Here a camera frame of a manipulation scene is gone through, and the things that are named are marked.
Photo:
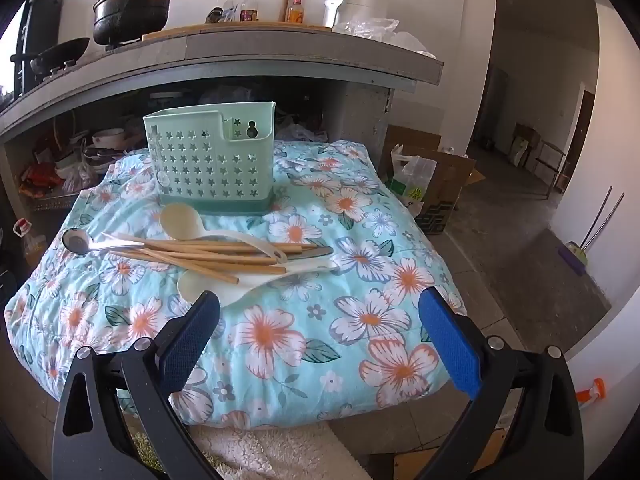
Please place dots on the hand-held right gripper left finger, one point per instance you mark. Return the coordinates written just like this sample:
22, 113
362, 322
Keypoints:
190, 342

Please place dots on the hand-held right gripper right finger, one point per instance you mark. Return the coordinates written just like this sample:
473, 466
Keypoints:
450, 345

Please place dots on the cream plastic rice paddle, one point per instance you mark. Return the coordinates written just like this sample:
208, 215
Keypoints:
192, 282

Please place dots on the cream plastic round spoon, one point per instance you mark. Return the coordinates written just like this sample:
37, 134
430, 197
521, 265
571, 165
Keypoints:
179, 220

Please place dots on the metal spoon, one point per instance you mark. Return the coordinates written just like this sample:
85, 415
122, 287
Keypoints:
75, 240

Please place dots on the green star-cutout utensil holder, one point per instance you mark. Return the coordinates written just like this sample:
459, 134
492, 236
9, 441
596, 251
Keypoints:
210, 160

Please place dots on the floral light blue blanket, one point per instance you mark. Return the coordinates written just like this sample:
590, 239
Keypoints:
310, 310

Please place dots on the white fluffy rug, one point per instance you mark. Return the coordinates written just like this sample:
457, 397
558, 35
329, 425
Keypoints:
270, 455

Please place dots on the cardboard box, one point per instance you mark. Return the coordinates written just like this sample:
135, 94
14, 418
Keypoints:
450, 180

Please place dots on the white plastic bag green print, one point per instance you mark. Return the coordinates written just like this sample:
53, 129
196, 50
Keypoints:
412, 180

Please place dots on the cooking oil bottle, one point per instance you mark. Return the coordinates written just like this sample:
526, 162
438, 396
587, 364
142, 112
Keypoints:
31, 242

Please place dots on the translucent plastic bag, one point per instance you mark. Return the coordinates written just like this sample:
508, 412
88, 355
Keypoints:
77, 176

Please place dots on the wooden chair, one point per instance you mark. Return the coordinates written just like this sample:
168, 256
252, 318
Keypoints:
550, 160

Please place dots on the white bowl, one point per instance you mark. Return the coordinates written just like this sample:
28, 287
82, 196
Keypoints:
107, 136

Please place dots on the red snack packets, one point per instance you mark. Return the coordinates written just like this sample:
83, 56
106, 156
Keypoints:
37, 177

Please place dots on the black wok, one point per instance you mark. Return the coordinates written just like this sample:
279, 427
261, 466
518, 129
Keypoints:
57, 55

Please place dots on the wooden cutting board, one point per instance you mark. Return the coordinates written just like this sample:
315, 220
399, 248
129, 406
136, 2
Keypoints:
225, 27

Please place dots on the clear plastic bag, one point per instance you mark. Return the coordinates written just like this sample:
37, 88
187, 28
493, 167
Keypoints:
372, 27

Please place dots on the clear bottle yellow cap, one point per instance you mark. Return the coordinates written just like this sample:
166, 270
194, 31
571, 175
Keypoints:
229, 9

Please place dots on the black pot with lid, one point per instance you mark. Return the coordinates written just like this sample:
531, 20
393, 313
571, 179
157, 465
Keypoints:
132, 7

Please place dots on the dark sauce bottle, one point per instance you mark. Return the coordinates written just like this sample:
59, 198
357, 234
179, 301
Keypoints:
249, 6

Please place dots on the orange sauce bottle red cap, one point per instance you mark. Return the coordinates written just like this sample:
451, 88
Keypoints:
296, 10

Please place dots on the white kitchen appliance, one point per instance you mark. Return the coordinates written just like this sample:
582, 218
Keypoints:
357, 0

